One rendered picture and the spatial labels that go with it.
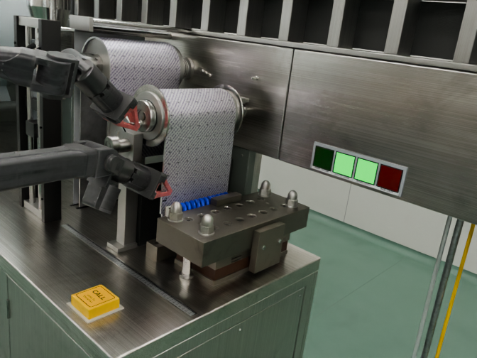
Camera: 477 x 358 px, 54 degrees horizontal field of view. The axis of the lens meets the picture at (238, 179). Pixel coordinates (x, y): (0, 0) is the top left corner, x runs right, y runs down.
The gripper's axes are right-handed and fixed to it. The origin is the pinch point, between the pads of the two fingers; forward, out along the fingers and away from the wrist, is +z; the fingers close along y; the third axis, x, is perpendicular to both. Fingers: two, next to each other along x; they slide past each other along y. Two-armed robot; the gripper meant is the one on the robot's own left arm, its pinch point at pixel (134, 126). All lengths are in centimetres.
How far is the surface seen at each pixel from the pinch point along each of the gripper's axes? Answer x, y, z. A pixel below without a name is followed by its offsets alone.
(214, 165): 6.4, 8.6, 22.5
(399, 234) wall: 93, -7, 277
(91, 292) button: -34.7, 16.7, 4.0
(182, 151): 2.5, 7.6, 10.4
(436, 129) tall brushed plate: 33, 56, 17
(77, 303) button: -37.6, 17.6, 1.6
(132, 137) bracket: -2.1, -0.9, 2.6
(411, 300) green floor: 44, 30, 235
